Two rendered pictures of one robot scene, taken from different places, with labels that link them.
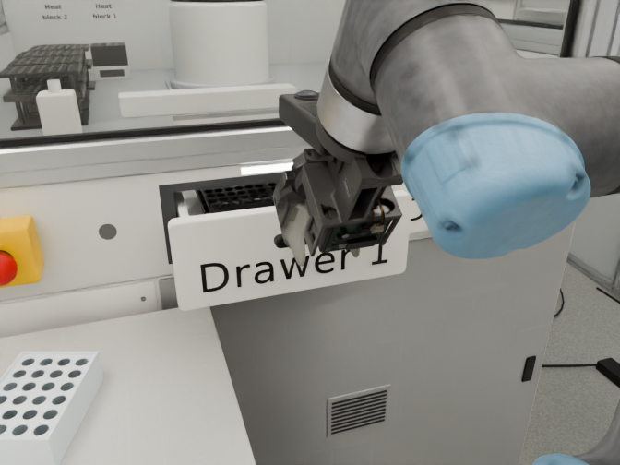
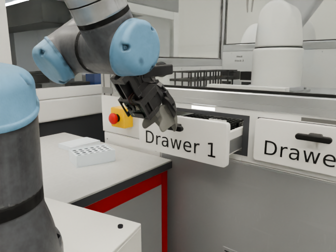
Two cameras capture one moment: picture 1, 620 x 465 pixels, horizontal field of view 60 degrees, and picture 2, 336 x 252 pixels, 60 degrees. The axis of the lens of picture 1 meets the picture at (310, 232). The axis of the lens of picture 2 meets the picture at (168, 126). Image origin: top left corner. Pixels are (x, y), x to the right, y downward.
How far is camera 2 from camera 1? 0.63 m
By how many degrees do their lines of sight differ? 55
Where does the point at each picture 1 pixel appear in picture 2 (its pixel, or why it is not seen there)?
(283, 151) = (207, 101)
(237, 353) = (184, 193)
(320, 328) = (221, 200)
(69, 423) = (88, 159)
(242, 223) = not seen: hidden behind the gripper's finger
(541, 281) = not seen: outside the picture
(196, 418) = (111, 176)
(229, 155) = (187, 98)
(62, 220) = not seen: hidden behind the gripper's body
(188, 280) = (142, 135)
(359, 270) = (202, 156)
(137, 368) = (124, 162)
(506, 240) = (50, 73)
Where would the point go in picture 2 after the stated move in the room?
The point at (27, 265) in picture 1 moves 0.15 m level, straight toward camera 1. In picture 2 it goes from (122, 121) to (94, 129)
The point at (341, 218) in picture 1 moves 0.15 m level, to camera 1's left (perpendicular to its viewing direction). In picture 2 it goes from (123, 98) to (99, 93)
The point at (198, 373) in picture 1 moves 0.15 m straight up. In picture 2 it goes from (132, 170) to (131, 119)
